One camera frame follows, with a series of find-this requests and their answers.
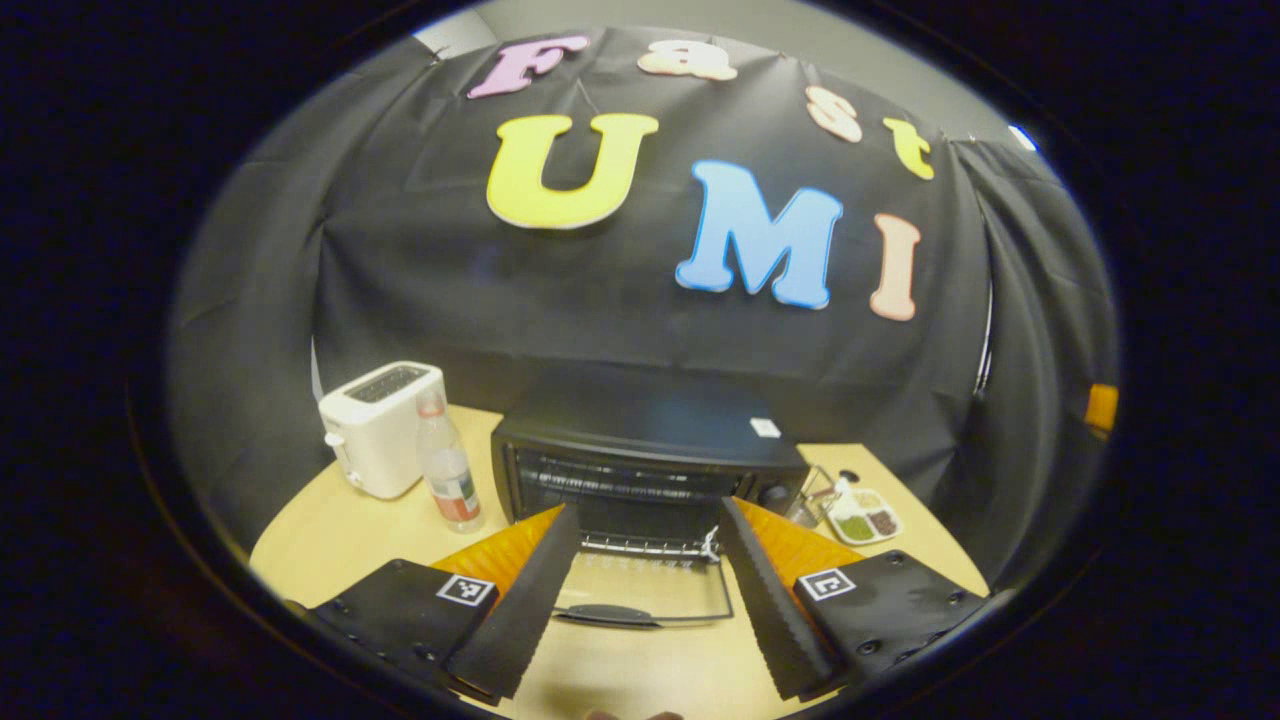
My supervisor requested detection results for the black backdrop cloth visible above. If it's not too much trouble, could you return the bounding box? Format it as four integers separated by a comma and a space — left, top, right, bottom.
165, 25, 1121, 593

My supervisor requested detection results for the white toaster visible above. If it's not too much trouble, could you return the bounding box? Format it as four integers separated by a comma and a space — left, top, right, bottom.
318, 361, 448, 501

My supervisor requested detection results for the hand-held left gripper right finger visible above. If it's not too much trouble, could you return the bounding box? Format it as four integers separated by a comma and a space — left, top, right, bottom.
716, 497, 993, 704

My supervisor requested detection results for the small metal basket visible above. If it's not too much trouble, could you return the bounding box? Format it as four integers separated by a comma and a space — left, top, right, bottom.
788, 464, 837, 530

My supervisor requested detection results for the black electric oven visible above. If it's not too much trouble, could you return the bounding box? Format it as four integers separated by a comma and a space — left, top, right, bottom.
490, 362, 813, 631

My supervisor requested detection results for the white divided food plate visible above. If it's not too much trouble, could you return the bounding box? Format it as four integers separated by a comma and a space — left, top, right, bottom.
824, 478, 906, 548

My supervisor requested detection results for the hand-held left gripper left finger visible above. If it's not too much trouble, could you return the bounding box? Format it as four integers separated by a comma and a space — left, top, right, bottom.
303, 503, 583, 706

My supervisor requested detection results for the clear plastic water bottle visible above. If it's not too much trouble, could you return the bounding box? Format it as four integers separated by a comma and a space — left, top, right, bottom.
415, 392, 487, 535

